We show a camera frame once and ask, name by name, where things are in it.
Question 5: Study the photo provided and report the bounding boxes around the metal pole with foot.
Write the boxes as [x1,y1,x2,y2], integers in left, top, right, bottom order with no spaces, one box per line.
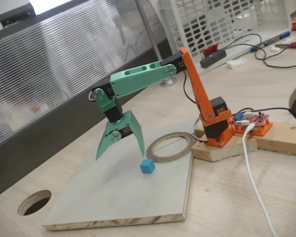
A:
[135,0,178,88]

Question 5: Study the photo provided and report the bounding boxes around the long black cable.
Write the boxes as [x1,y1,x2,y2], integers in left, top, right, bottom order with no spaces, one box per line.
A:
[223,33,296,69]

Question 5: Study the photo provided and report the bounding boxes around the black power strip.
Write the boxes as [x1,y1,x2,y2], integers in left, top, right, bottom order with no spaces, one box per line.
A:
[199,44,227,69]

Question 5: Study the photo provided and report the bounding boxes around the white plastic part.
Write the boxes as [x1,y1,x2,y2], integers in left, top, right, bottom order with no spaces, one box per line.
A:
[226,58,247,69]

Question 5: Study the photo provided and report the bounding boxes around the white plastic basket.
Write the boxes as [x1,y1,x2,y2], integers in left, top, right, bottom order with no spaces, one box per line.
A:
[157,0,293,76]

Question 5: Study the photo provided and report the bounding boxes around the red black servo wire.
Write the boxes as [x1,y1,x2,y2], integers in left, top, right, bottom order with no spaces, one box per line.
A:
[183,70,202,107]

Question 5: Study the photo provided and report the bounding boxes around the blue cube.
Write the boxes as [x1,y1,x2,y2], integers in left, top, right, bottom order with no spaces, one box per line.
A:
[140,159,155,174]

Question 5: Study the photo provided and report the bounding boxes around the blue capped marker pen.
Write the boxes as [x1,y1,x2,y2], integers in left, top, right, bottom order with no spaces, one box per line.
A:
[251,31,291,52]

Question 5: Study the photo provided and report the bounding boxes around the orange circuit board mount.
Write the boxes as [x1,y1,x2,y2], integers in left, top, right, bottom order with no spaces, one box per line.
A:
[234,118,273,136]

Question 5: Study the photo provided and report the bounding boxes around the short wooden block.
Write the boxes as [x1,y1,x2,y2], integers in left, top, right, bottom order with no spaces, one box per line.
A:
[191,128,259,163]

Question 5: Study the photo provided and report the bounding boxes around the long wooden plank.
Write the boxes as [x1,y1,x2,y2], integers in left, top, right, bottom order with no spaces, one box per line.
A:
[234,120,296,157]

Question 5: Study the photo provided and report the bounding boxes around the white USB cable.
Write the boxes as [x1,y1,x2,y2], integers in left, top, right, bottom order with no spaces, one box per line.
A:
[241,123,279,237]

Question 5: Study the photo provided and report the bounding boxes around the red circuit board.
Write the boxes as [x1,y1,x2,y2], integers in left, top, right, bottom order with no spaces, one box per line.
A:
[233,111,271,129]

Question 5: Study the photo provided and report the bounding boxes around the grey ring of tape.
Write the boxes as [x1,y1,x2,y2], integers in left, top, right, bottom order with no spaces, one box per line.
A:
[146,131,196,163]

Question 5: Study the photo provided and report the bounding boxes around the translucent partition screen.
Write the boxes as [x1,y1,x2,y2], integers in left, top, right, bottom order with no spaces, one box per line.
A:
[0,0,178,201]

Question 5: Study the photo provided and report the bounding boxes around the servo wire bundle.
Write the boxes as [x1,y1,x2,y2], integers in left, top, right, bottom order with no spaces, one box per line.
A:
[192,118,210,144]

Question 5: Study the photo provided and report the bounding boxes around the white chipboard panel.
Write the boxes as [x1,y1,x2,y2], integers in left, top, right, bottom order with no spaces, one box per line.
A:
[41,120,197,232]

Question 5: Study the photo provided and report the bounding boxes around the black box device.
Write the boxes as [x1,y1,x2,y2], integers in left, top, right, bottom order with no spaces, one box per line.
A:
[0,2,37,27]

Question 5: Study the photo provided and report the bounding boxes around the black power cable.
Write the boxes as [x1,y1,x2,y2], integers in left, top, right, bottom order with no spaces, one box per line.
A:
[255,107,296,121]

